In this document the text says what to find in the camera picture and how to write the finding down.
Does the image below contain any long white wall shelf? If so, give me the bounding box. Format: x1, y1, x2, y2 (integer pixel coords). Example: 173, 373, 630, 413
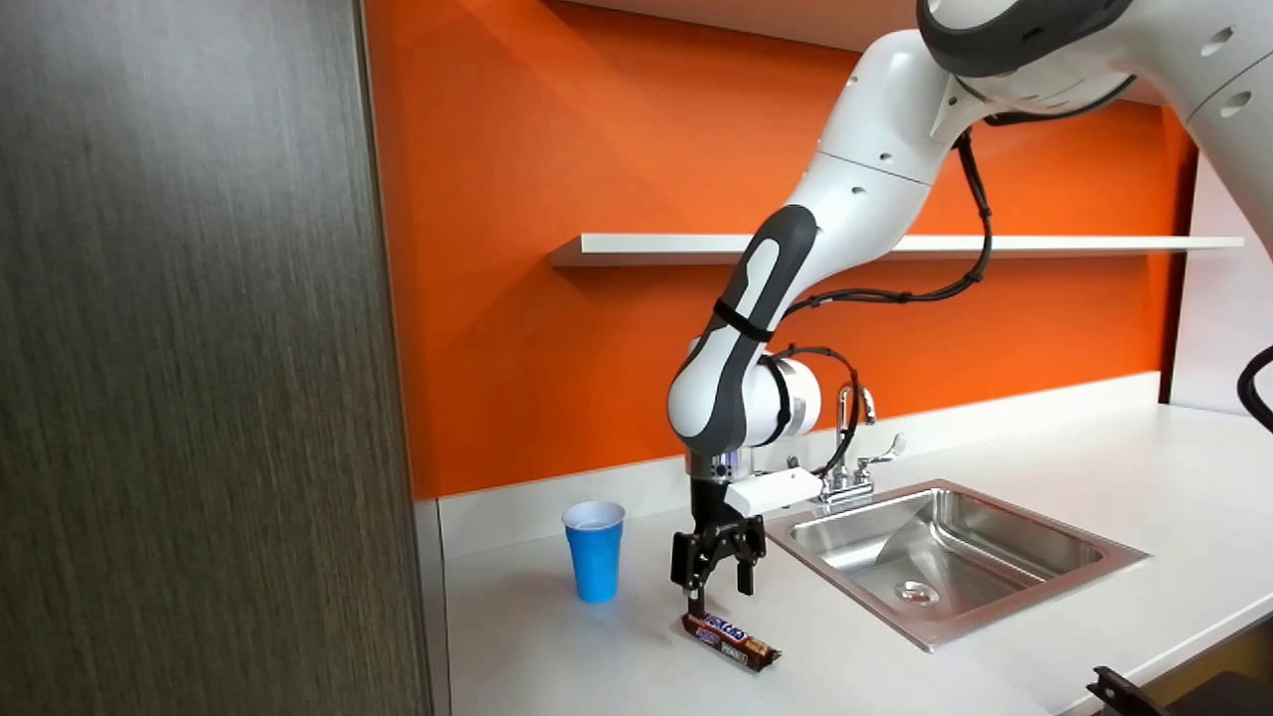
551, 230, 1250, 275

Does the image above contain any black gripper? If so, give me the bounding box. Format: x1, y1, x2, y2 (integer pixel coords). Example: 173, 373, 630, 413
670, 472, 774, 621

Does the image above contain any white counter backsplash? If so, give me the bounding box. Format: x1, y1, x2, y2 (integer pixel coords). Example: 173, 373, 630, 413
433, 368, 1167, 536

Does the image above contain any white appliance panel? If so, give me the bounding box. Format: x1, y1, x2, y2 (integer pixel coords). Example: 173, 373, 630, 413
1167, 149, 1273, 425

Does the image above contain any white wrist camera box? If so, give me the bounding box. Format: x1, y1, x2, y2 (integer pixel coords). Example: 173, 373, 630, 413
722, 464, 827, 523

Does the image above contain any chrome faucet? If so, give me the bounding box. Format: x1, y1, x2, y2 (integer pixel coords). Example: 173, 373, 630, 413
812, 381, 906, 516

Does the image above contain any dark wood cabinet panel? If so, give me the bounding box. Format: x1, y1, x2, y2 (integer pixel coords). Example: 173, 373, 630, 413
0, 0, 438, 716

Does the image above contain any small black object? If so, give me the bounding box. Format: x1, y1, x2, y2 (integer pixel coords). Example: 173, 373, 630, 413
1087, 659, 1169, 716

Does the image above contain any stainless steel sink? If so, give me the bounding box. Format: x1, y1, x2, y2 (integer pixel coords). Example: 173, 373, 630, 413
763, 478, 1153, 654

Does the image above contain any blue plastic cup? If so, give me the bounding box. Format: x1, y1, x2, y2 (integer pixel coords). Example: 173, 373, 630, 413
557, 496, 630, 609

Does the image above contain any Snickers candy bar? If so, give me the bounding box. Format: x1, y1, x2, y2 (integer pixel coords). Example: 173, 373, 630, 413
677, 605, 784, 677

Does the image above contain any thick black cable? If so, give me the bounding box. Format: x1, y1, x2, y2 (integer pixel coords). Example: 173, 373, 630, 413
1232, 341, 1273, 438

